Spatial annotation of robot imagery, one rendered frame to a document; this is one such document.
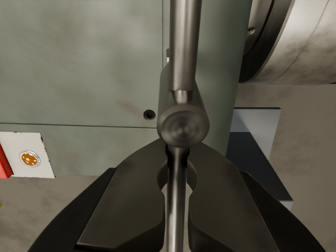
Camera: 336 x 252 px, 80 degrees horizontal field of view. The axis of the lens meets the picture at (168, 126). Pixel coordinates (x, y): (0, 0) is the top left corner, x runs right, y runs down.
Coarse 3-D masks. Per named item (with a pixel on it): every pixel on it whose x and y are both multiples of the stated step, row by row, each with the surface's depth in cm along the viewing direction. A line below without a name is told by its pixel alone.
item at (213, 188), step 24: (192, 168) 10; (216, 168) 10; (192, 192) 8; (216, 192) 8; (240, 192) 8; (192, 216) 7; (216, 216) 7; (240, 216) 7; (192, 240) 7; (216, 240) 7; (240, 240) 6; (264, 240) 6
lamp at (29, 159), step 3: (24, 153) 27; (27, 153) 27; (21, 156) 28; (24, 156) 27; (27, 156) 27; (30, 156) 27; (33, 156) 27; (24, 159) 28; (27, 159) 28; (30, 159) 28; (33, 159) 28; (27, 162) 28; (30, 162) 28; (33, 162) 28; (36, 162) 28
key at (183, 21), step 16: (176, 0) 7; (192, 0) 7; (176, 16) 7; (192, 16) 7; (176, 32) 8; (192, 32) 8; (176, 48) 8; (192, 48) 8; (176, 64) 8; (192, 64) 8; (176, 80) 9; (192, 80) 9; (176, 160) 11; (176, 176) 12; (176, 192) 12; (176, 208) 13; (176, 224) 13; (176, 240) 13
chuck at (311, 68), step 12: (324, 12) 20; (324, 24) 21; (312, 36) 22; (324, 36) 22; (312, 48) 24; (324, 48) 23; (300, 60) 25; (312, 60) 25; (324, 60) 25; (288, 72) 28; (300, 72) 28; (312, 72) 27; (324, 72) 27; (264, 84) 34; (276, 84) 34; (288, 84) 33; (300, 84) 33; (312, 84) 32
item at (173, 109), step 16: (160, 80) 12; (160, 96) 10; (176, 96) 8; (192, 96) 9; (160, 112) 8; (176, 112) 8; (192, 112) 8; (160, 128) 8; (176, 128) 8; (192, 128) 8; (208, 128) 8; (176, 144) 9; (192, 144) 9
